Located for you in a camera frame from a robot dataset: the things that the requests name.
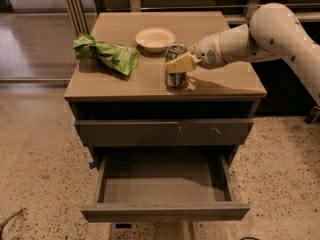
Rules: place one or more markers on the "grey drawer cabinet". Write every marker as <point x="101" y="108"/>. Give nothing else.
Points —
<point x="97" y="93"/>

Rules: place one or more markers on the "open middle drawer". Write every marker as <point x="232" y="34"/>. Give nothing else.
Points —
<point x="165" y="187"/>

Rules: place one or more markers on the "blue tape piece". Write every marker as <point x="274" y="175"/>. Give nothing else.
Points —
<point x="92" y="165"/>

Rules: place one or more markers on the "dark object at right floor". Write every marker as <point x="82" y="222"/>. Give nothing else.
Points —
<point x="313" y="115"/>

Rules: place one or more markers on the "green soda can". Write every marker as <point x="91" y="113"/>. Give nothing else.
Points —
<point x="174" y="80"/>

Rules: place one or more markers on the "white paper bowl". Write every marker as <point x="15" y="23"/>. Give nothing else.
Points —
<point x="155" y="40"/>

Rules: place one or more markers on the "closed grey top drawer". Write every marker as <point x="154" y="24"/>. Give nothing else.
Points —
<point x="149" y="133"/>

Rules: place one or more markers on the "green chip bag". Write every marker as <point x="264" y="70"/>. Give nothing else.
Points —
<point x="120" y="58"/>

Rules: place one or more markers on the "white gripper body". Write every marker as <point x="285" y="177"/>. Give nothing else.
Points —
<point x="207" y="54"/>

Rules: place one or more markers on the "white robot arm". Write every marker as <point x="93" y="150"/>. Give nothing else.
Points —
<point x="274" y="32"/>

